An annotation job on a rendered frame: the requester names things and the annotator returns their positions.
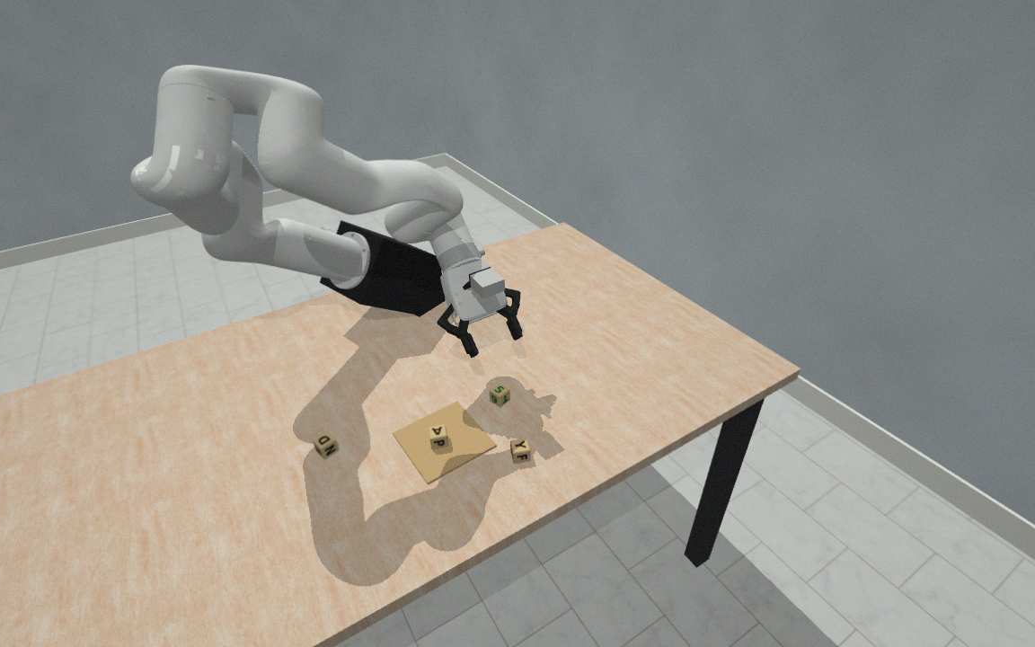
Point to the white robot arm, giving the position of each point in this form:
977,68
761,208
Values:
192,157

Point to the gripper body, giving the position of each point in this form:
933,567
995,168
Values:
467,302

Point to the tan letter block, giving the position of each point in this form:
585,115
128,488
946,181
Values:
325,445
520,450
438,436
499,395

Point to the tan square mat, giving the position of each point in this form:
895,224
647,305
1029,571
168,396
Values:
466,441

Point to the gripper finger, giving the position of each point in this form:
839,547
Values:
510,313
460,333

